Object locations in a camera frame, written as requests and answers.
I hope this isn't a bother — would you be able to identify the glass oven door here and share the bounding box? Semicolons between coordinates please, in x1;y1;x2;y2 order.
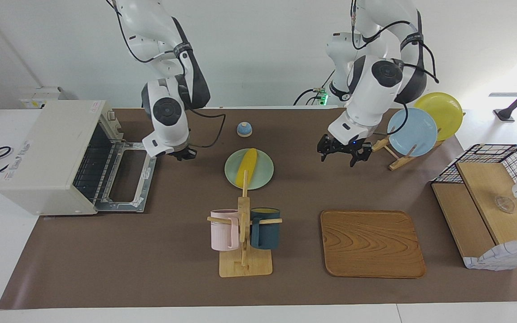
95;143;157;213

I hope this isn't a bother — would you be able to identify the yellow corn cob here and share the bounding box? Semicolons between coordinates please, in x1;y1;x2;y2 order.
235;148;258;189

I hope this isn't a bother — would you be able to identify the pale green plate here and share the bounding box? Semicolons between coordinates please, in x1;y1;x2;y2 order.
224;148;275;191

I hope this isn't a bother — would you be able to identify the cream toaster oven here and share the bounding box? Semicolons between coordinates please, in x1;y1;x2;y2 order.
0;100;158;217

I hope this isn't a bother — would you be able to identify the wooden plate rack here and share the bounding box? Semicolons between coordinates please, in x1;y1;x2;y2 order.
370;112;465;171

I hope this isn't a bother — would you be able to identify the light blue plate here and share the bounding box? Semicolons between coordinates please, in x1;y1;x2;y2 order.
387;108;438;157

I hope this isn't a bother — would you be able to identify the brown table mat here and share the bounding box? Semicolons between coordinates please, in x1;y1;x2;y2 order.
0;107;517;310

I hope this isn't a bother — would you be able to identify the pink mug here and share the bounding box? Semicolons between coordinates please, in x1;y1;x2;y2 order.
210;209;240;251

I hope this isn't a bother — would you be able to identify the brown wooden tray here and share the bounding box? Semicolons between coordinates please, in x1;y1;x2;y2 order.
320;210;427;279

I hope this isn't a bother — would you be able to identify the dark teal mug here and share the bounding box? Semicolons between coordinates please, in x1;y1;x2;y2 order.
250;207;281;250

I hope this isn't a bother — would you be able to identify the yellow plate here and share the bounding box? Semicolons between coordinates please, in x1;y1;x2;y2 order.
414;92;464;141

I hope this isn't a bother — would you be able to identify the wooden mug tree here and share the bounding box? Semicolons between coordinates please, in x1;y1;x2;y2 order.
207;170;283;278

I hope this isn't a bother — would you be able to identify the wooden step shelf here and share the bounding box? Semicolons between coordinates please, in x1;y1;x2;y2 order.
432;161;517;260

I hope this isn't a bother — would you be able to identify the small clear glass dish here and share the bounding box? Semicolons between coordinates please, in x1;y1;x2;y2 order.
494;195;516;214

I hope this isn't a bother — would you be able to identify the white checkered cloth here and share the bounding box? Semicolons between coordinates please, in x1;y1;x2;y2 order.
463;236;517;271

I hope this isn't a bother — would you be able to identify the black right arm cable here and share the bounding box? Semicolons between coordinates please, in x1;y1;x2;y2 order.
108;0;227;148

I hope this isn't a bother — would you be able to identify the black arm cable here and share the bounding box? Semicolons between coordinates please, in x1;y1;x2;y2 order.
108;0;227;148
351;0;439;135

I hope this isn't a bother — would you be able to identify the black base cable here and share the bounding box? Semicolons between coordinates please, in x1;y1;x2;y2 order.
293;67;336;106

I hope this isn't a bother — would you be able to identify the wire oven rack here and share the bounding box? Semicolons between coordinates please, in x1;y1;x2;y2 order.
74;123;127;205

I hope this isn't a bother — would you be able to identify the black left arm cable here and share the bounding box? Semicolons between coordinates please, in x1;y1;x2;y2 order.
351;0;439;135

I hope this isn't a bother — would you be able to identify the white wall box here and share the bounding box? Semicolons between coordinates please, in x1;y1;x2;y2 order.
18;87;68;109

